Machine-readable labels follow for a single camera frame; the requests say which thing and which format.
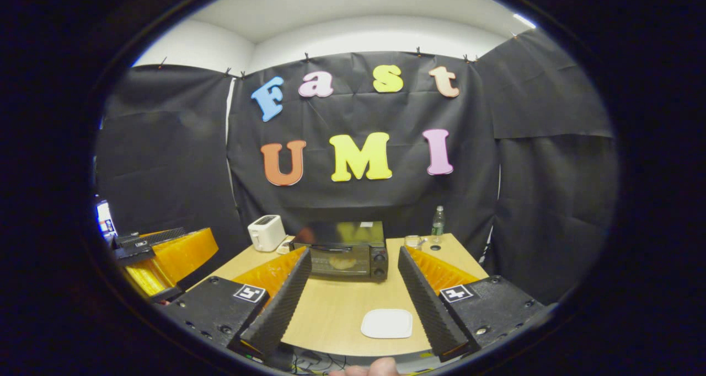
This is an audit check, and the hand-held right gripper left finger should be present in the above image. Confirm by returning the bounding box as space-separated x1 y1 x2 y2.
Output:
165 247 313 357

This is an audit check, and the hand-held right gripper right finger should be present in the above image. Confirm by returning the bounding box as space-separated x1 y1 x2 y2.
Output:
398 246 547 363

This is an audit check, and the black electric oven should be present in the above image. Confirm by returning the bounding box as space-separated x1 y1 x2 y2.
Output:
291 221 388 282

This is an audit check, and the white square plate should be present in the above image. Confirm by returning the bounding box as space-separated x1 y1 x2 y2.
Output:
361 309 413 340

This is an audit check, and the lit blue screen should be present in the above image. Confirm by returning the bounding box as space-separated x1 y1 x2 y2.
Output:
97 200 116 239

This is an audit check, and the white toaster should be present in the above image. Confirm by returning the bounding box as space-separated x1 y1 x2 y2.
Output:
248 215 287 253

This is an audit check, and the black backdrop cloth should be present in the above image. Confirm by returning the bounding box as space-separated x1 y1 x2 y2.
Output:
95 29 619 305

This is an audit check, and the black cable bundle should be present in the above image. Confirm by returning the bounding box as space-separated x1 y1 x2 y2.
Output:
287 347 348 374

